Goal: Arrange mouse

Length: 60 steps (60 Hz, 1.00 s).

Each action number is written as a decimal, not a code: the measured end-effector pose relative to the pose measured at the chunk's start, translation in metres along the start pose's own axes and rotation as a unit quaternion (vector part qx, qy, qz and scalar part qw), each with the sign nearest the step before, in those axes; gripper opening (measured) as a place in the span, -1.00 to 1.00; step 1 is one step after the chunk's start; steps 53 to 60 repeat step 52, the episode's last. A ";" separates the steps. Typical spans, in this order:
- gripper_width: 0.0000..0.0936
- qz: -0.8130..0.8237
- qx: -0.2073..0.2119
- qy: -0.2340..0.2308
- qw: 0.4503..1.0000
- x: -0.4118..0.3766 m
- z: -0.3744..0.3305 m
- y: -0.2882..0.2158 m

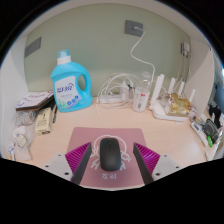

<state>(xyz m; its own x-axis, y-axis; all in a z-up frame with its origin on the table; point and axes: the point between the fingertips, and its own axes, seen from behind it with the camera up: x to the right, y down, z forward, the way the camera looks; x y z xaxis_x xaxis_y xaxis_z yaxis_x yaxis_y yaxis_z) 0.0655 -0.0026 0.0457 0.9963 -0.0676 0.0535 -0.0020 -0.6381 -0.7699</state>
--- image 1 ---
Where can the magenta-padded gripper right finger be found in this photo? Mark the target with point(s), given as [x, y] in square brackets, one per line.
[163, 166]

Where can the white wall charger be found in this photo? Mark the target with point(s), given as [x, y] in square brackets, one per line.
[185, 48]

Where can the white power strip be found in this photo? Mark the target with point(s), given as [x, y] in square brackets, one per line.
[111, 99]

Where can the black computer mouse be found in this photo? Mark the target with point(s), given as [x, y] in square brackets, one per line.
[110, 156]

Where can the small green packet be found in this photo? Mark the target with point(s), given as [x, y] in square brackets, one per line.
[209, 141]

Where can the grey wall socket plate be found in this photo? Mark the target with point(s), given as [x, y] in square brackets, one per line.
[133, 27]

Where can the stack of notebooks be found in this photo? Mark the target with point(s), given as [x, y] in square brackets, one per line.
[35, 99]

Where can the black pen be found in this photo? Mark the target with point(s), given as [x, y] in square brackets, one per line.
[54, 115]

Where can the grey blank wall plate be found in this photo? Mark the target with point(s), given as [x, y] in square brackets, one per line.
[32, 47]

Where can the gold foil snack bag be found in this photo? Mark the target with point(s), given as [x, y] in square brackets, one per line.
[179, 105]

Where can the small beige box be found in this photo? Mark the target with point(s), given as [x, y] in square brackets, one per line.
[43, 121]

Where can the white router with antennas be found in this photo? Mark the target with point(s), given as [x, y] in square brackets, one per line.
[160, 111]

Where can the pink printed mouse pad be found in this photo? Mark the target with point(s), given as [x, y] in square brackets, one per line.
[96, 135]

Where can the blue detergent bottle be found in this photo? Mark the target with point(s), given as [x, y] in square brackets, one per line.
[66, 88]

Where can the clear plastic bottle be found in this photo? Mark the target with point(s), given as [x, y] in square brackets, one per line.
[141, 98]

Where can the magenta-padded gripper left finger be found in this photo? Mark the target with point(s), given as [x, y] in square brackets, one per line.
[60, 165]

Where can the grey pouch with green trim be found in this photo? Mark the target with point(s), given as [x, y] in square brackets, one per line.
[211, 130]

